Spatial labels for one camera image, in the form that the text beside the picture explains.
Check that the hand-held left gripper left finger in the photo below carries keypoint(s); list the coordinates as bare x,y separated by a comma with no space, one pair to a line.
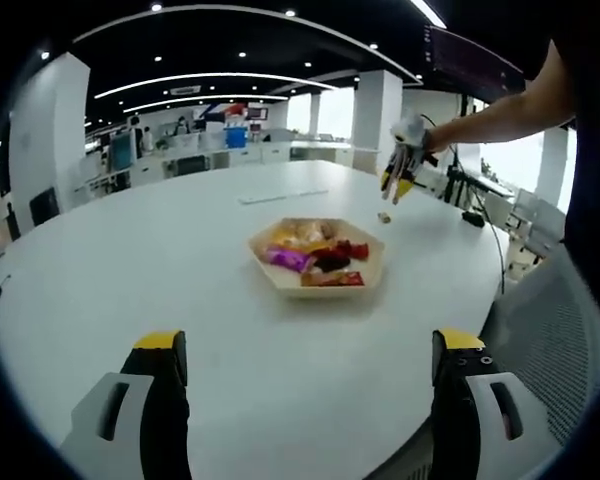
155,400

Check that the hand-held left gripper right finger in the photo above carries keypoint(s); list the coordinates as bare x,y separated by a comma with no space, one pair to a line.
460,400

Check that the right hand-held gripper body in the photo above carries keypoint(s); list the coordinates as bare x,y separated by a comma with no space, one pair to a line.
411,131

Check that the small golden candy food packet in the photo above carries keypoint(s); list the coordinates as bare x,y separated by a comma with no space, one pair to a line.
385,217

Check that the yellow clear pastry food packet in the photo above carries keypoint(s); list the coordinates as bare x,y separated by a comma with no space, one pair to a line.
314,231
286,234

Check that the clear dark prune food packet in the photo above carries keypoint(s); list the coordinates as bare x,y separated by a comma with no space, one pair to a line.
330,262

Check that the red brown wafer food packet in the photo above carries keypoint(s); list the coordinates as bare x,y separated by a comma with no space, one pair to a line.
330,278

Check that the purple snack food packet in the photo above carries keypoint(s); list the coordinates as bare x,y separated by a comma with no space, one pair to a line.
287,257

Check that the cream hexagonal container tray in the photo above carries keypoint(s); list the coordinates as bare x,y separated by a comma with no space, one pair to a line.
290,290

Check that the person's right hand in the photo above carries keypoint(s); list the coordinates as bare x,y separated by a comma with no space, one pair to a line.
440,140

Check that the black tripod stand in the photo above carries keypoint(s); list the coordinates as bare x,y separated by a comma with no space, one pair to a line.
452,182

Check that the small black device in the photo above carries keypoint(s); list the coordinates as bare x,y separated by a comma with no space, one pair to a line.
473,219

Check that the white background desk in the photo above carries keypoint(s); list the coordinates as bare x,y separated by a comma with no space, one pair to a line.
495,186

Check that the dark hanging monitor screen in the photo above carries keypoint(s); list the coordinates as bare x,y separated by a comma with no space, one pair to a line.
470,60

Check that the white cabinet counter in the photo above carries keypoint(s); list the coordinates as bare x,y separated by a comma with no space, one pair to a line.
280,152

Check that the white mesh office chair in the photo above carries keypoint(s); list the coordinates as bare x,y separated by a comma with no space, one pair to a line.
550,330

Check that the straight ceiling light strip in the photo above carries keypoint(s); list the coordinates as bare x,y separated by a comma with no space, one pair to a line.
427,11

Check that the blue plastic crate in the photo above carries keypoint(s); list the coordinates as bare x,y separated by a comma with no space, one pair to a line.
235,136

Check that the person's dark shirt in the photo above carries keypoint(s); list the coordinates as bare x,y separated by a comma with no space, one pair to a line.
590,190

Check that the black office chair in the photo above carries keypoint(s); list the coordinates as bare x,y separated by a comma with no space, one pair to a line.
44,206
191,164

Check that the curved ceiling light strip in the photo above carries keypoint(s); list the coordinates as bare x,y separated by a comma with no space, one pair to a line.
215,76
205,98

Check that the ceiling air conditioner vent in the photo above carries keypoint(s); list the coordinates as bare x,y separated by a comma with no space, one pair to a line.
185,90

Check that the cyan lit computer monitor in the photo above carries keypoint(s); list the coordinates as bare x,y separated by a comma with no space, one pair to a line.
121,153

